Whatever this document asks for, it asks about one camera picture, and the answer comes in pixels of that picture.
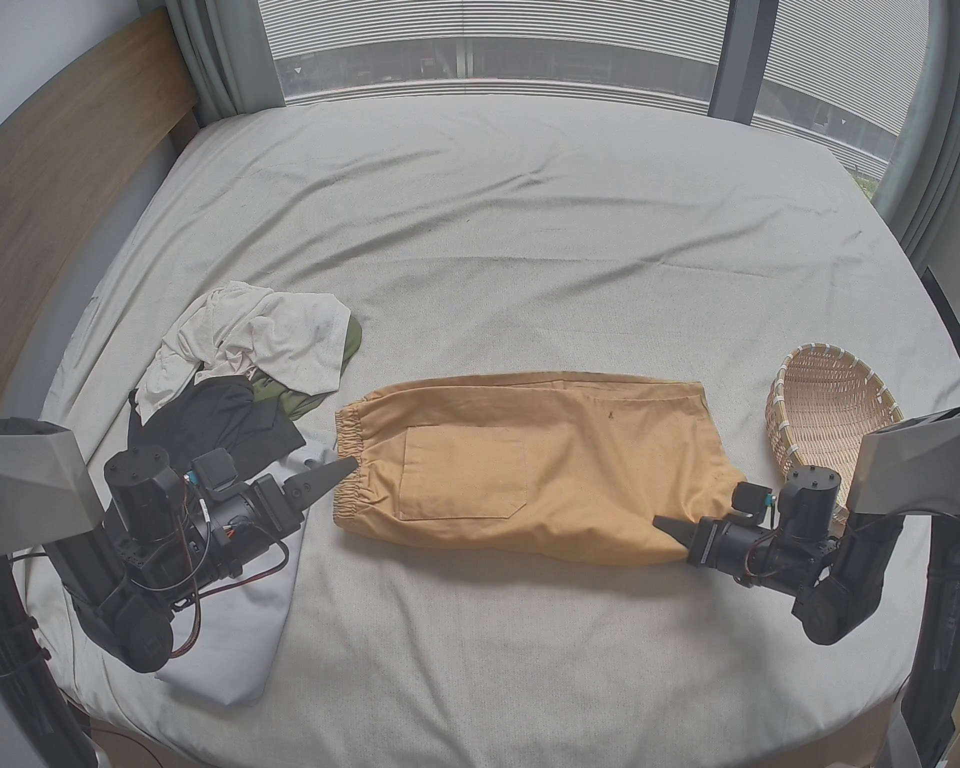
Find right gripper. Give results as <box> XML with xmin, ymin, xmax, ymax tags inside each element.
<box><xmin>684</xmin><ymin>517</ymin><xmax>756</xmax><ymax>573</ymax></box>

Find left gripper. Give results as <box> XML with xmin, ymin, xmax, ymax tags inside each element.
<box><xmin>201</xmin><ymin>459</ymin><xmax>360</xmax><ymax>561</ymax></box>

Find tan shorts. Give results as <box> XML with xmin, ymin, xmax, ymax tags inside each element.
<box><xmin>333</xmin><ymin>372</ymin><xmax>751</xmax><ymax>570</ymax></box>

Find green garment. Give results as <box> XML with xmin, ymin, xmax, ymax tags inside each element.
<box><xmin>247</xmin><ymin>315</ymin><xmax>366</xmax><ymax>426</ymax></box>

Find black garment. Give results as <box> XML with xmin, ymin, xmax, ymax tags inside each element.
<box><xmin>126</xmin><ymin>375</ymin><xmax>307</xmax><ymax>483</ymax></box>

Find white garment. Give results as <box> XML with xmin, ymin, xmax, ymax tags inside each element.
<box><xmin>137</xmin><ymin>279</ymin><xmax>354</xmax><ymax>421</ymax></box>

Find round woven basket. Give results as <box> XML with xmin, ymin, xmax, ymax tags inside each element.
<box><xmin>765</xmin><ymin>341</ymin><xmax>905</xmax><ymax>523</ymax></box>

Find pale blue garment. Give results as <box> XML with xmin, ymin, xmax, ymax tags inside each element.
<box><xmin>153</xmin><ymin>438</ymin><xmax>339</xmax><ymax>706</ymax></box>

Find bed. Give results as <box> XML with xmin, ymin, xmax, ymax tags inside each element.
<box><xmin>0</xmin><ymin>7</ymin><xmax>960</xmax><ymax>768</ymax></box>

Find grey-green curtain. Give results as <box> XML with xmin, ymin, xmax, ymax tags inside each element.
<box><xmin>873</xmin><ymin>0</ymin><xmax>960</xmax><ymax>265</ymax></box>
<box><xmin>161</xmin><ymin>0</ymin><xmax>290</xmax><ymax>130</ymax></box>

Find window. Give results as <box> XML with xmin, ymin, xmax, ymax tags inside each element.
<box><xmin>258</xmin><ymin>0</ymin><xmax>939</xmax><ymax>181</ymax></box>

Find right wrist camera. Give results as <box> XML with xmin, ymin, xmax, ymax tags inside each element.
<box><xmin>731</xmin><ymin>482</ymin><xmax>774</xmax><ymax>523</ymax></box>

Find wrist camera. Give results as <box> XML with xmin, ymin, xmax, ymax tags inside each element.
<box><xmin>187</xmin><ymin>448</ymin><xmax>242</xmax><ymax>501</ymax></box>
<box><xmin>731</xmin><ymin>482</ymin><xmax>774</xmax><ymax>523</ymax></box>

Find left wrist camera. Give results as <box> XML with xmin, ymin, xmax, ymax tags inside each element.
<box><xmin>187</xmin><ymin>448</ymin><xmax>242</xmax><ymax>501</ymax></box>

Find black cable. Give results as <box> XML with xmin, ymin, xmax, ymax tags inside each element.
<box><xmin>168</xmin><ymin>540</ymin><xmax>291</xmax><ymax>658</ymax></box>

